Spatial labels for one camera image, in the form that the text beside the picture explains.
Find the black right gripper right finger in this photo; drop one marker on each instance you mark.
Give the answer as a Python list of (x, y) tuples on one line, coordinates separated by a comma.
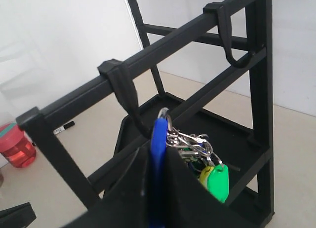
[(189, 205)]

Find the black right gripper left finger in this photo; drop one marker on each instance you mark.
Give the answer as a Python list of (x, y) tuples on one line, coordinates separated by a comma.
[(126, 204)]

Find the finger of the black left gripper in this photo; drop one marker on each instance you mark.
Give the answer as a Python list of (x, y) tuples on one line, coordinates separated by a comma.
[(19, 216)]

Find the yellow key tag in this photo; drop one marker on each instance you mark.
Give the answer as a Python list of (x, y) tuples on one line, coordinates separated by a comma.
[(203, 178)]

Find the green key tag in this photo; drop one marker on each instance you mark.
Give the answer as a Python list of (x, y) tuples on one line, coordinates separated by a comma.
[(218, 182)]

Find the blue carabiner key tag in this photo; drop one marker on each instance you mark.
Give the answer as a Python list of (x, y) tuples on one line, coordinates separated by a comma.
[(156, 193)]

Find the cluster of metal key rings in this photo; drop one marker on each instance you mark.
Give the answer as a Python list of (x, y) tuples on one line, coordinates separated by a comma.
[(192, 148)]

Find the red water bottle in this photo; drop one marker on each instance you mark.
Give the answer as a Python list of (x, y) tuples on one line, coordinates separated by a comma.
[(15, 147)]

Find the black marker pen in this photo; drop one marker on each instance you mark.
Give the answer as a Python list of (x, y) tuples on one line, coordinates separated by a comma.
[(64, 127)]

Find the black hook near front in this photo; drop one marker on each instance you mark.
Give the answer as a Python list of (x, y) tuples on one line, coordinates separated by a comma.
[(120, 79)]

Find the black hook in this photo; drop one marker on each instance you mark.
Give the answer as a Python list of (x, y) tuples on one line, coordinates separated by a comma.
[(225, 33), (120, 79)]

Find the black hook far back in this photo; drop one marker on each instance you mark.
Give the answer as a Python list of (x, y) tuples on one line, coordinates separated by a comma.
[(225, 33)]

